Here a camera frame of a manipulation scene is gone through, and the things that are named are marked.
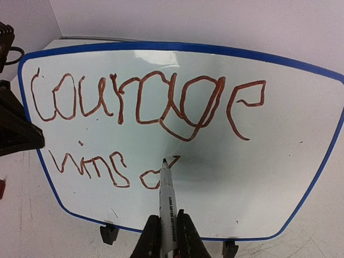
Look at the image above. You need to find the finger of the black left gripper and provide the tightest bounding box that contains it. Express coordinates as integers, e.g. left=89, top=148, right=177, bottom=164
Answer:
left=1, top=80, right=26, bottom=118
left=1, top=104, right=45, bottom=156

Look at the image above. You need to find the black whiteboard stand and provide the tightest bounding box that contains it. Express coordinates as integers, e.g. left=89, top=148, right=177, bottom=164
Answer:
left=100, top=225, right=239, bottom=257

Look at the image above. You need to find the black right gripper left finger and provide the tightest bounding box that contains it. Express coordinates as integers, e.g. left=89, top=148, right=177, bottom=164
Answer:
left=130, top=215, right=162, bottom=258

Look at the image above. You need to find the red marker cap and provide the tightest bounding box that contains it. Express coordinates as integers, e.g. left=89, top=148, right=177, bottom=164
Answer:
left=0, top=178, right=6, bottom=199

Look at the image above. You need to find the small blue-framed whiteboard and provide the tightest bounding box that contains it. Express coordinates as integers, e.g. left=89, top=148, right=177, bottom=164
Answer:
left=18, top=42, right=343, bottom=241

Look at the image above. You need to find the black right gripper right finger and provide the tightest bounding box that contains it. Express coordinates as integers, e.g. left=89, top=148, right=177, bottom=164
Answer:
left=177, top=209, right=211, bottom=258

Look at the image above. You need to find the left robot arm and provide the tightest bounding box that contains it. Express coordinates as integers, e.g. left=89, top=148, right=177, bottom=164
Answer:
left=1, top=23, right=45, bottom=156

